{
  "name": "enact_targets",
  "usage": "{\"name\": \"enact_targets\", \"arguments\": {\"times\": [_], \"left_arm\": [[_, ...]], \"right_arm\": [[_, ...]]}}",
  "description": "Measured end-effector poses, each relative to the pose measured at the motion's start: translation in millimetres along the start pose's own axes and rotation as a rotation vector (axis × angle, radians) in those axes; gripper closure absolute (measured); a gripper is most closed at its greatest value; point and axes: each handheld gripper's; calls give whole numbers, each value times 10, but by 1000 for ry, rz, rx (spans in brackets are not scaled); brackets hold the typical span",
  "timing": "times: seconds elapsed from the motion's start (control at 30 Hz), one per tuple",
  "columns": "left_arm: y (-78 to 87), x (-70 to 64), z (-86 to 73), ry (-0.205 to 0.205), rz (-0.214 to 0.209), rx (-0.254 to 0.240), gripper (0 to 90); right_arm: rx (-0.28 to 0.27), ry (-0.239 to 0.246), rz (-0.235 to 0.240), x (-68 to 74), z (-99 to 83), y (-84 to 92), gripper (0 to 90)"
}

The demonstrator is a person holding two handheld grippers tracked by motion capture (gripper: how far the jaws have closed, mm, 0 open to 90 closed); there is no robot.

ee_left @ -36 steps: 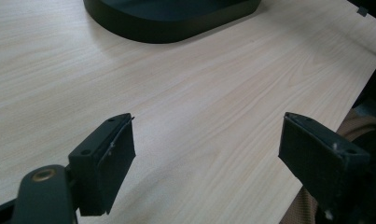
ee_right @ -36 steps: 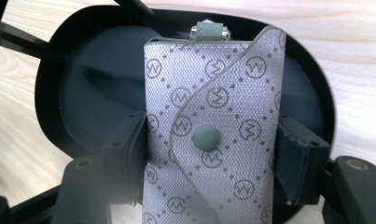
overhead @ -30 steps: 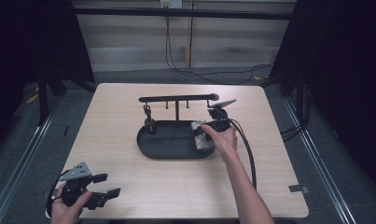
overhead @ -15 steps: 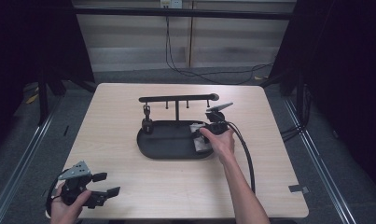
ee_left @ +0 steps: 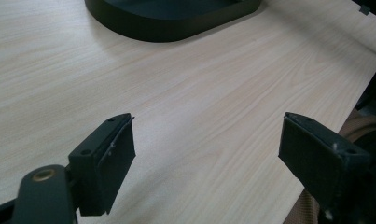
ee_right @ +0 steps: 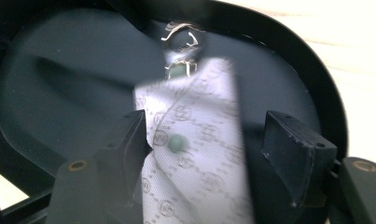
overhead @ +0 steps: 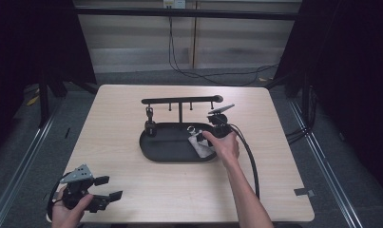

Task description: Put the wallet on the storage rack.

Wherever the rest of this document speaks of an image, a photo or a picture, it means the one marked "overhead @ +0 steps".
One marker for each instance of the black key stand with tray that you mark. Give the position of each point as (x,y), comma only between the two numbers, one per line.
(167,148)

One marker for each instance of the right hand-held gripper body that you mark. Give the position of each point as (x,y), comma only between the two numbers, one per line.
(219,122)

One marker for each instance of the white power outlet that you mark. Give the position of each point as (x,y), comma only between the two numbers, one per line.
(175,3)

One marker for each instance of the yellow floor scrap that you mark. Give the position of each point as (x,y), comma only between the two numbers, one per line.
(32,100)

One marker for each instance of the black stand post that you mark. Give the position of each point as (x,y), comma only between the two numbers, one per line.
(305,101)
(44,101)

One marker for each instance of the grey tape strip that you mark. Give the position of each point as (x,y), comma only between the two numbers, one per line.
(303,192)

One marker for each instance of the dark curtain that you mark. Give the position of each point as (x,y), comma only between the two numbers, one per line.
(27,38)
(347,63)

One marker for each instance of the person's right hand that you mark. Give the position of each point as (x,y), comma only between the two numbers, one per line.
(225,147)

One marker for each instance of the metal floor rail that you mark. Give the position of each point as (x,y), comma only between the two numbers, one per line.
(18,167)
(328,174)

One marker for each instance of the black horizontal frame bar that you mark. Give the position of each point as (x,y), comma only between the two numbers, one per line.
(211,14)

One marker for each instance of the person's left hand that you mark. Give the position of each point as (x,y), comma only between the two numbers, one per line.
(65,217)

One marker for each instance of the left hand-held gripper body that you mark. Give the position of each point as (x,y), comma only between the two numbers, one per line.
(78,190)

